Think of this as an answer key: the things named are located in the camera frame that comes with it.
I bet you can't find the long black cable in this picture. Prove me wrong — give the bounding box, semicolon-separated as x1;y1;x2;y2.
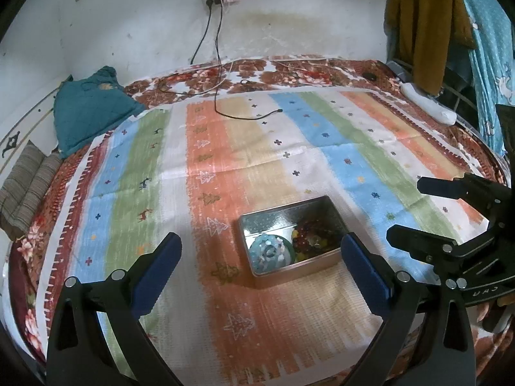
214;5;283;121

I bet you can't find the mustard yellow garment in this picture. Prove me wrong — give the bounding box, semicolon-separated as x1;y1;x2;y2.
385;0;476;96

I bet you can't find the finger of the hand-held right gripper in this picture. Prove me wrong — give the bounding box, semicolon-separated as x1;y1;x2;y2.
417;172;512;210
386;224;460;267

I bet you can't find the teal quilted cloth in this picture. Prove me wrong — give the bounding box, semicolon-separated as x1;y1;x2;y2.
53;65;148;160

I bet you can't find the thin white cable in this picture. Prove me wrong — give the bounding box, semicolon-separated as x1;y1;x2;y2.
223;57;336;89

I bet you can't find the light blue printed cloth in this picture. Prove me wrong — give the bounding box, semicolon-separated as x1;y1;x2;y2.
451;0;515;157

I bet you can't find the striped colourful blanket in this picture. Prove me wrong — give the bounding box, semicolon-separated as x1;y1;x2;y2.
6;56;515;386

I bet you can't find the metal tin box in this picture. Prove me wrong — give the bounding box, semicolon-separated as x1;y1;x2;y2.
238;195;350;278

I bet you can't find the short black cable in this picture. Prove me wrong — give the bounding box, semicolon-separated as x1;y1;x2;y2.
157;6;213;95

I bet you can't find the red bead bracelet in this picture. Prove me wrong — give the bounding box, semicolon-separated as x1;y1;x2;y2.
292;219;337;255

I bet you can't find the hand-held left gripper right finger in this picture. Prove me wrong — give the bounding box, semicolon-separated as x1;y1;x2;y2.
341;232;477;386

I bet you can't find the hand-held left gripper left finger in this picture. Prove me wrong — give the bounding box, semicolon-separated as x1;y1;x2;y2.
46;233;180;386

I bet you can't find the striped grey pillow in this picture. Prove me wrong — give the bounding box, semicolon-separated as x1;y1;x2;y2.
0;141;63;240

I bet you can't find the striped printed blanket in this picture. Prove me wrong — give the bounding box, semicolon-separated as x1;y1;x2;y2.
60;88;488;379

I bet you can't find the light blue bead bracelet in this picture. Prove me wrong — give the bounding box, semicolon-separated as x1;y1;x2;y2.
248;233;294;276

